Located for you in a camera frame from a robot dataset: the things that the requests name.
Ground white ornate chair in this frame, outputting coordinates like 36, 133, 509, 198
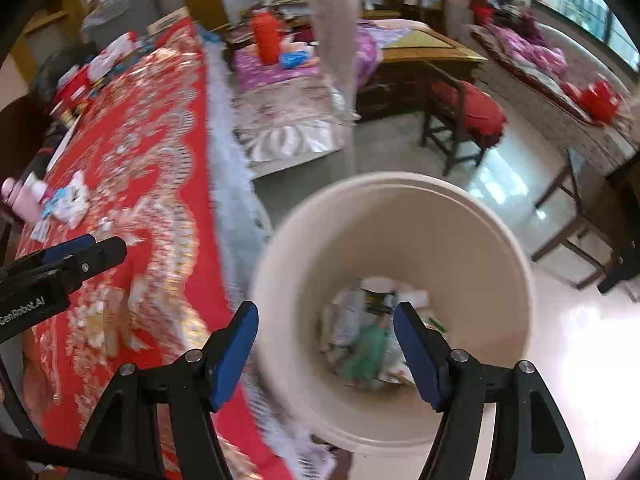
308, 0, 361, 176

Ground beige trash bin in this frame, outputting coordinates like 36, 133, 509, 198
247, 170, 535, 458

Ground red plastic bag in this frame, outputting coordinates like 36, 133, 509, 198
560, 79, 622, 125

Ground floral sofa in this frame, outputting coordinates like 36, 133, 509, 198
461, 24, 639, 174

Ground blue plastic bag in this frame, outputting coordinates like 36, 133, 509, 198
40, 186, 73, 222

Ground red thermos jug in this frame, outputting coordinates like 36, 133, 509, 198
250, 8, 281, 65

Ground dark wooden stool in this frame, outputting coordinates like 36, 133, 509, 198
532, 148, 639, 290

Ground red floral tablecloth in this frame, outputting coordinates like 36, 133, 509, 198
24, 19, 290, 479

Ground small red cushioned chair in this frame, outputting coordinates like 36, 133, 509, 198
420, 63, 508, 177

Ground wooden side table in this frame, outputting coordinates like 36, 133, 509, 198
356, 30, 487, 122

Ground green cloth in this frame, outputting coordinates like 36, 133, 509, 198
338, 324, 390, 387

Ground pink thermos bottle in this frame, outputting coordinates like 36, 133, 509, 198
1, 172, 50, 224

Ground white knotted plastic bag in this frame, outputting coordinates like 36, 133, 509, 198
62, 170, 90, 229

